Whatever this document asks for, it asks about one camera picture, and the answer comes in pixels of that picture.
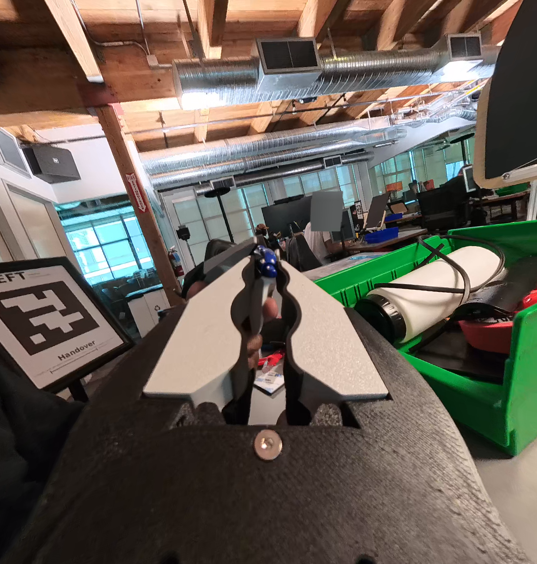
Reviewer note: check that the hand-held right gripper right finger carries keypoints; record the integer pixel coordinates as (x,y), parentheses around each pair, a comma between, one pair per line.
(339,352)

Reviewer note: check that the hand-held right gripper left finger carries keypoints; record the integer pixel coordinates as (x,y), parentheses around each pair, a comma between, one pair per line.
(194,352)

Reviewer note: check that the green plastic bin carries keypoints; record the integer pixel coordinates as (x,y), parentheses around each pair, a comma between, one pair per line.
(480,397)

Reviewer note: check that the person's left hand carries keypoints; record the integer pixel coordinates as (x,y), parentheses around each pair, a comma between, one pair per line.
(270,308)

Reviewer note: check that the white recycling cabinet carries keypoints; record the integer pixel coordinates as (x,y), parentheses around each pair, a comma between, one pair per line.
(149,313)

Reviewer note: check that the white card with blue print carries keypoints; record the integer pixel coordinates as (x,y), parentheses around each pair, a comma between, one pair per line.
(270,382)

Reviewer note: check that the printed paper sheet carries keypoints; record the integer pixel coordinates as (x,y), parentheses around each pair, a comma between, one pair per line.
(348,267)

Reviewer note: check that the red fire extinguisher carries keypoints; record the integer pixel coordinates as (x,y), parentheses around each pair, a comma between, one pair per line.
(176,263)

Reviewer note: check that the white cylinder with black cap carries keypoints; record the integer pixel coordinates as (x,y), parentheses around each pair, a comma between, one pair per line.
(436,291)

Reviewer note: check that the blue plastic bin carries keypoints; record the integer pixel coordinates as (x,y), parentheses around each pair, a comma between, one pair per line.
(383,235)

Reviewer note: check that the black monitor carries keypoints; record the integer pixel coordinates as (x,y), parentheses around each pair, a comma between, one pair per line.
(286,216)

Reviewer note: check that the red round tool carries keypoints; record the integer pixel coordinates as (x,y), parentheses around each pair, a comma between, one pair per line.
(498,335)

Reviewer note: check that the black round lamp stand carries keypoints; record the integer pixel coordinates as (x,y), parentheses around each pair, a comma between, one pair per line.
(223,185)

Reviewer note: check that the black panel with pale rim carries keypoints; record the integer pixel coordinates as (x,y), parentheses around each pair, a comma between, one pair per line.
(520,88)

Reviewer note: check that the large black wall speaker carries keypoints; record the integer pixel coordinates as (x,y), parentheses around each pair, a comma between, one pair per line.
(53,163)

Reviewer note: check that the thin silver air duct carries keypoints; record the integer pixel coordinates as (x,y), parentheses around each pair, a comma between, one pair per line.
(268,150)

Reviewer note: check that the large silver air duct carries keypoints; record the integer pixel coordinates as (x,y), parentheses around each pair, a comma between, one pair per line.
(357,70)

